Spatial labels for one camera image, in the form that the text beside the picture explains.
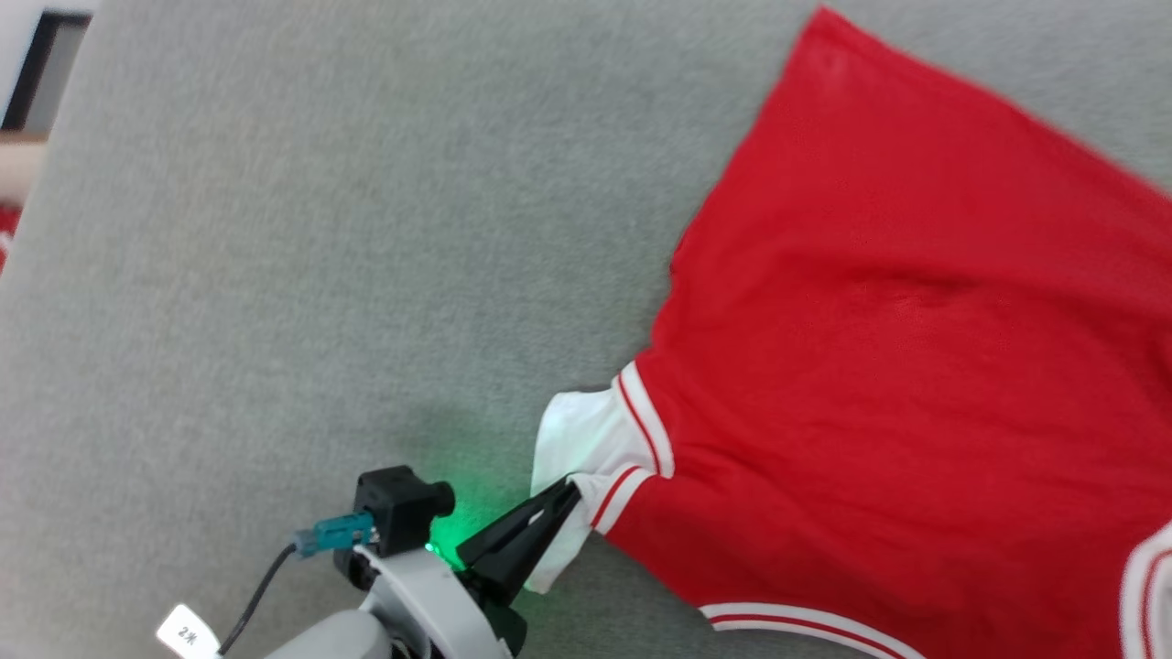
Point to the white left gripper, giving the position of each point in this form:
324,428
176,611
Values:
430,604

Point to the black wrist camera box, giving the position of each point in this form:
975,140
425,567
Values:
398,508

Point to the red white cloth piece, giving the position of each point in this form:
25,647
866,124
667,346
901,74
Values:
6,240

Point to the red and white jersey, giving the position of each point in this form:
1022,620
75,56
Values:
916,366

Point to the black framed grey panel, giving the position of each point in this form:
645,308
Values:
41,73

